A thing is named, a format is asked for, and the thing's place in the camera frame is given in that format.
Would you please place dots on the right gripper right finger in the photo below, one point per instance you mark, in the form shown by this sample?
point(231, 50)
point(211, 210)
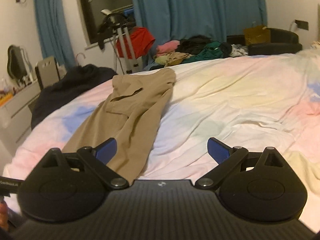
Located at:
point(228, 160)

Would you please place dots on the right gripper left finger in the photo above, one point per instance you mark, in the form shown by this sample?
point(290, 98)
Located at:
point(97, 158)

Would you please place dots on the beige printed t-shirt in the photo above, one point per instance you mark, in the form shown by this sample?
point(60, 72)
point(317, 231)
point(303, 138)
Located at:
point(131, 115)

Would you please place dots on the yellow beige clothes pile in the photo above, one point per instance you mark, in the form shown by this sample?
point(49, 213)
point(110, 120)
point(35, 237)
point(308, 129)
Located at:
point(172, 58)

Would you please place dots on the black clothes pile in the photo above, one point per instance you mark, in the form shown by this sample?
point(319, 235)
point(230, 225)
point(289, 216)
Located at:
point(196, 44)

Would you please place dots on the person's left hand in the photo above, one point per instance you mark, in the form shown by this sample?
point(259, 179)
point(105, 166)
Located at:
point(4, 216)

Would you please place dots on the pastel tie-dye bed sheet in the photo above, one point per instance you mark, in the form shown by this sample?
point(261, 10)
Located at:
point(249, 101)

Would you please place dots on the white dresser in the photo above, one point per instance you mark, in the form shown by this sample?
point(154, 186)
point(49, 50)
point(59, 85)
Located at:
point(16, 117)

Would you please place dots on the black garment on bed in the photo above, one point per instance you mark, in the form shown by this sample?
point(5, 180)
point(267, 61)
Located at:
point(76, 81)

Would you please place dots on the orange box on dresser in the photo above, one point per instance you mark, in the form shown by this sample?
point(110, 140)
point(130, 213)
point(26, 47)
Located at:
point(5, 98)

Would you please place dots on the beige black chair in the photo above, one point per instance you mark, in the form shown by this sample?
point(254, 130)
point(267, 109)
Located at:
point(47, 72)

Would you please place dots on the black white patterned garment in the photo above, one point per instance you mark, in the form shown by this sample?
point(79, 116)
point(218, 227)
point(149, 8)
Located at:
point(238, 50)

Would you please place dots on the green garment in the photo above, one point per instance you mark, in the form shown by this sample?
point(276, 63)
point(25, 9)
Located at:
point(210, 51)

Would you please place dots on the wavy black mirror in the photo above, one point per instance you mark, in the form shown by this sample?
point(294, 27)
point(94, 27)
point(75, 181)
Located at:
point(18, 66)

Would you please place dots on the left blue curtain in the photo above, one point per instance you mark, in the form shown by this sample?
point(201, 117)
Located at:
point(52, 31)

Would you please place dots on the blue curtain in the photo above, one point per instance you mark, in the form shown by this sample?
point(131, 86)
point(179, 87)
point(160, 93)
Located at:
point(180, 19)
point(52, 31)

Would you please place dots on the red garment on stand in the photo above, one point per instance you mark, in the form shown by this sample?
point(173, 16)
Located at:
point(142, 41)

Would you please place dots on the pink folded garment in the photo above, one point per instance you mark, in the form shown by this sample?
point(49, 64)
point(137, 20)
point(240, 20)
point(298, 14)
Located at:
point(166, 48)

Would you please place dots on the brown paper bag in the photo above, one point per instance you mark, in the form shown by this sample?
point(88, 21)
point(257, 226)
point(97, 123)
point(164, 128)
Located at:
point(256, 35)

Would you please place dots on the black armchair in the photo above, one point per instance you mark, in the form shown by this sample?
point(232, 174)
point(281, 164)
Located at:
point(282, 42)

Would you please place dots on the silver tripod stand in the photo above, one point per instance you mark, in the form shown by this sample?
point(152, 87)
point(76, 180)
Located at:
point(116, 23)

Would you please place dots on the right blue curtain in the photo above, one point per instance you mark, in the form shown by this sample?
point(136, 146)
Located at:
point(180, 19)

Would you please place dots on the dark window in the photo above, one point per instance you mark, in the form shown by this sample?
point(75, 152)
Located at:
point(93, 17)

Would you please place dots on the pink umbrella handle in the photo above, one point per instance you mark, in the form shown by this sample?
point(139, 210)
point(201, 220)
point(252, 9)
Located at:
point(80, 58)

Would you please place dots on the wall power socket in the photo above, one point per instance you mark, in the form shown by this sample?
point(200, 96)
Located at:
point(302, 24)

